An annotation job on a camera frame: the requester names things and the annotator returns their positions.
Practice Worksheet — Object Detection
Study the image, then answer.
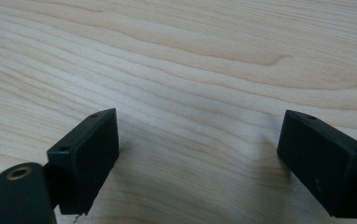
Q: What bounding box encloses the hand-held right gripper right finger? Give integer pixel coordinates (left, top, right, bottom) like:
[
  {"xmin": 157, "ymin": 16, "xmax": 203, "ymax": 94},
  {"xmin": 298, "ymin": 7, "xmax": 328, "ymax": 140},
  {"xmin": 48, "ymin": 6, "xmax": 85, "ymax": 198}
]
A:
[{"xmin": 277, "ymin": 109, "xmax": 357, "ymax": 218}]

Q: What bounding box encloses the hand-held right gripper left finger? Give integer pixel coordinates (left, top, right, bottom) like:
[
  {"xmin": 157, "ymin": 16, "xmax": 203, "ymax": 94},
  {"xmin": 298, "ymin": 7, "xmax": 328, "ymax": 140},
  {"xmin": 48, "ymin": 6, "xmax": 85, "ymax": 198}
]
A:
[{"xmin": 46, "ymin": 107, "xmax": 120, "ymax": 217}]

